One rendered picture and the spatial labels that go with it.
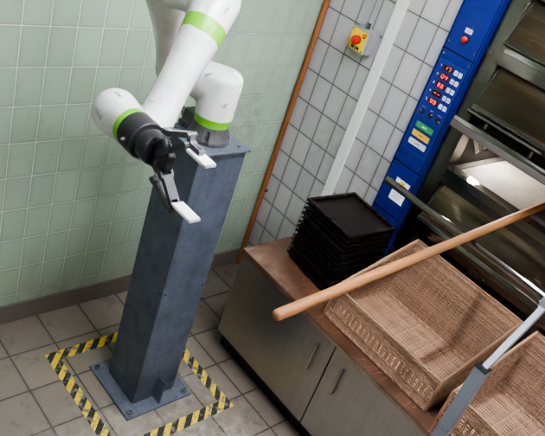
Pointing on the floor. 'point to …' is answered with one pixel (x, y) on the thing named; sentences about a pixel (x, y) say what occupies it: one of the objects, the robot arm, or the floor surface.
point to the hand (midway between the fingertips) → (199, 191)
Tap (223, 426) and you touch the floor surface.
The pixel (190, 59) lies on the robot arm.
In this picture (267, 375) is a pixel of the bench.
